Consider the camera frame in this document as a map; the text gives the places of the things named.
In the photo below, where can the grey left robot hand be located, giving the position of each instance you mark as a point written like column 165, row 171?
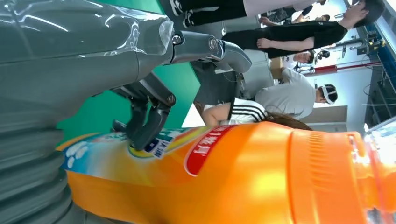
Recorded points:
column 77, row 61

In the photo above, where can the orange juice bottle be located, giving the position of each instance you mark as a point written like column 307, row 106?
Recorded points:
column 247, row 173

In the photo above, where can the person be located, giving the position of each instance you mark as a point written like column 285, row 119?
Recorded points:
column 244, row 111
column 216, row 9
column 287, row 95
column 278, row 14
column 297, row 35
column 304, row 57

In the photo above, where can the white cabinet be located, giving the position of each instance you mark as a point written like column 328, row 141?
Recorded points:
column 258, row 79

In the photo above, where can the brown cardboard box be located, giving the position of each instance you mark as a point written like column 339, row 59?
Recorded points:
column 276, row 66

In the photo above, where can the red pipe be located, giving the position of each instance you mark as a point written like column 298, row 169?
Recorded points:
column 328, row 68

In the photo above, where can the beige board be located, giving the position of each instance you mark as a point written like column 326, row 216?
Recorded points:
column 328, row 114

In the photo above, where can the black yellow machine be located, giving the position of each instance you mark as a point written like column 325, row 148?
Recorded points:
column 369, row 46

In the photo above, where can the black camera on stand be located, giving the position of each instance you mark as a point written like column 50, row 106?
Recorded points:
column 323, row 55

